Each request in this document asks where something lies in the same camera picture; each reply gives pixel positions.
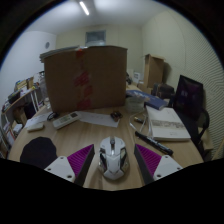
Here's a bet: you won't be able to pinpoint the low shelf unit with books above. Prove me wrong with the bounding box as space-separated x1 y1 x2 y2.
0 113 22 158

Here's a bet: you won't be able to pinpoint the dark brown box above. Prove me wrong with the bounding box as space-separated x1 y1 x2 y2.
151 82 176 100

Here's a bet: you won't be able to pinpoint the black office chair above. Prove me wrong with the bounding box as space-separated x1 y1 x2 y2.
186 108 211 151

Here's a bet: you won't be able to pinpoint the ceiling tube light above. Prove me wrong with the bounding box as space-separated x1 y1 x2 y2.
78 0 91 16

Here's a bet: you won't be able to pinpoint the plain white slim remote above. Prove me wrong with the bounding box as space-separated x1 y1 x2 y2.
26 122 45 133

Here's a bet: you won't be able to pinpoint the white and black computer mouse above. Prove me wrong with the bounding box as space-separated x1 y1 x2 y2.
98 135 130 182

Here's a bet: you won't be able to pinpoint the white cluttered side desk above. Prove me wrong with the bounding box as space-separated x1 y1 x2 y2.
1 76 44 116

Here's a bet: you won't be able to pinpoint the black monitor screen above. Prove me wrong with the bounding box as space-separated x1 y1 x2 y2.
173 74 204 121

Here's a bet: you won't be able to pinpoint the white cable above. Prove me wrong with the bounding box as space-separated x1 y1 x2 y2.
129 113 149 134

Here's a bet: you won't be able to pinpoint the black computer case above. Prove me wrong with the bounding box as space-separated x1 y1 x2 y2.
23 101 37 120

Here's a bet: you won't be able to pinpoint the blue book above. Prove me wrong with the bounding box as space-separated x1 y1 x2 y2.
125 89 169 111

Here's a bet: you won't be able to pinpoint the printed white paper sheet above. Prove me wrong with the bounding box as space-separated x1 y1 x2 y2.
24 111 54 129

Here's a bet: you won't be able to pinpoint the small brown cardboard box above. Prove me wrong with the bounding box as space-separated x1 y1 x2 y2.
13 106 28 126

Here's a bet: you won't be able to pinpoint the blank white paper sheet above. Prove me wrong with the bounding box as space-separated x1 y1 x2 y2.
77 110 120 129

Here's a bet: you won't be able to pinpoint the black eyeglasses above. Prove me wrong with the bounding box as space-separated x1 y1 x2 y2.
46 111 61 122

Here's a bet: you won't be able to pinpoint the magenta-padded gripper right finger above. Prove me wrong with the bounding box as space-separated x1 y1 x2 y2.
133 143 184 185

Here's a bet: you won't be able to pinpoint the black marker pen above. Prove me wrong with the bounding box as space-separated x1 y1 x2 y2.
134 130 174 157

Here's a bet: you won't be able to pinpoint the black mouse pad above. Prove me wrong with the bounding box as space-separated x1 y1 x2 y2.
19 136 58 170

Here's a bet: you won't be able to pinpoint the large brown cardboard box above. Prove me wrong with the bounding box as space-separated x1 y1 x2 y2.
43 45 129 114

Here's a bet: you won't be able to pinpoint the grey boards stack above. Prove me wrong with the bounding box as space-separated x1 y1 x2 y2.
39 45 81 63

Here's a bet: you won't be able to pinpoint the white remote control with buttons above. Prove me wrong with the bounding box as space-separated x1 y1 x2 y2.
52 111 82 130

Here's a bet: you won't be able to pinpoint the white book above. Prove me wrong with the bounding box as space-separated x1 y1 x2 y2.
145 105 192 142

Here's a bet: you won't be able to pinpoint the tall brown cardboard box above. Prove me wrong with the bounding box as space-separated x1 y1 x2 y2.
143 53 166 89

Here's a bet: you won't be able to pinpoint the small wall window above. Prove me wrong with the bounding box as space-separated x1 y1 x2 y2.
84 29 107 47

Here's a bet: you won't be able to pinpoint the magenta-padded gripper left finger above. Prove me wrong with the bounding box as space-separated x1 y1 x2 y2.
44 143 96 187

